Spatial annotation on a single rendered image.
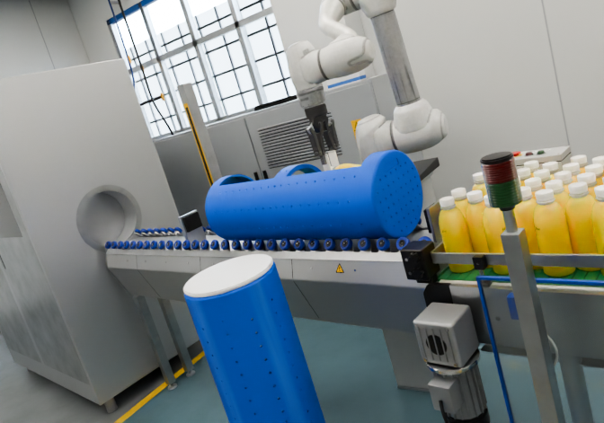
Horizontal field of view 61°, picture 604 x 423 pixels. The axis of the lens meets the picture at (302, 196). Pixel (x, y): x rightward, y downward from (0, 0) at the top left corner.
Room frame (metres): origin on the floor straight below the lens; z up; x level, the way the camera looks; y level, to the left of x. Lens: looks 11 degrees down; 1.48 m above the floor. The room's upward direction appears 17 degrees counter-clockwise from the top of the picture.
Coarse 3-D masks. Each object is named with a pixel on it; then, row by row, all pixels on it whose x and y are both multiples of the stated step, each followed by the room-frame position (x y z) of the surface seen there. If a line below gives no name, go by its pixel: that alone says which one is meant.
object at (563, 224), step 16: (576, 176) 1.28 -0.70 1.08; (560, 192) 1.18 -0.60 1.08; (592, 192) 1.15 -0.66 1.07; (544, 208) 1.13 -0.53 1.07; (560, 208) 1.13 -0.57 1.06; (576, 208) 1.11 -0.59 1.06; (592, 208) 1.07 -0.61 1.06; (544, 224) 1.12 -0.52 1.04; (560, 224) 1.11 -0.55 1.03; (576, 224) 1.11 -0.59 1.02; (592, 224) 1.07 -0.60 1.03; (544, 240) 1.13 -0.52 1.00; (560, 240) 1.11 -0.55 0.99; (576, 240) 1.12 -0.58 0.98; (592, 240) 1.09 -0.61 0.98; (544, 272) 1.16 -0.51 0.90; (560, 272) 1.12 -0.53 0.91
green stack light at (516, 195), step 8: (488, 184) 0.97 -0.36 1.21; (496, 184) 0.96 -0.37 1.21; (504, 184) 0.95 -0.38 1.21; (512, 184) 0.95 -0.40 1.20; (488, 192) 0.98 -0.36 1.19; (496, 192) 0.96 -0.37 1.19; (504, 192) 0.95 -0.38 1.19; (512, 192) 0.95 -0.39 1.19; (520, 192) 0.96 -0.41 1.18; (488, 200) 0.99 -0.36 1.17; (496, 200) 0.96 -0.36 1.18; (504, 200) 0.95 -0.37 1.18; (512, 200) 0.95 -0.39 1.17; (520, 200) 0.95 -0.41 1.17
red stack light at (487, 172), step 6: (504, 162) 0.95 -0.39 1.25; (510, 162) 0.95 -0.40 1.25; (486, 168) 0.97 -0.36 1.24; (492, 168) 0.96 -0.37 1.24; (498, 168) 0.95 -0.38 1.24; (504, 168) 0.95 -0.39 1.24; (510, 168) 0.95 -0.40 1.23; (516, 168) 0.96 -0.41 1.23; (486, 174) 0.97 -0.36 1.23; (492, 174) 0.96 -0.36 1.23; (498, 174) 0.95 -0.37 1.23; (504, 174) 0.95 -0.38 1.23; (510, 174) 0.95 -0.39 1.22; (516, 174) 0.96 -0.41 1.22; (486, 180) 0.97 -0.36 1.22; (492, 180) 0.96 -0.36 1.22; (498, 180) 0.95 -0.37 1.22; (504, 180) 0.95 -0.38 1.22; (510, 180) 0.95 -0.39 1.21
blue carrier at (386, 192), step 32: (384, 160) 1.56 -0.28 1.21; (224, 192) 2.05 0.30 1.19; (256, 192) 1.89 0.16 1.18; (288, 192) 1.76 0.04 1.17; (320, 192) 1.65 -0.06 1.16; (352, 192) 1.55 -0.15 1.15; (384, 192) 1.53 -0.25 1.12; (416, 192) 1.65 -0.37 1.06; (224, 224) 2.03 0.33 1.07; (256, 224) 1.89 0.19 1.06; (288, 224) 1.77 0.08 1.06; (320, 224) 1.66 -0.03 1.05; (352, 224) 1.57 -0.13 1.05; (384, 224) 1.50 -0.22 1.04; (416, 224) 1.62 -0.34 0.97
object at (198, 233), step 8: (184, 216) 2.43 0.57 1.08; (192, 216) 2.45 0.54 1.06; (184, 224) 2.42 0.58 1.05; (192, 224) 2.44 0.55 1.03; (200, 224) 2.47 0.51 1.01; (184, 232) 2.42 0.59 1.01; (192, 232) 2.45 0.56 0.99; (200, 232) 2.48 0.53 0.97; (192, 240) 2.43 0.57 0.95; (200, 240) 2.46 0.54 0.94
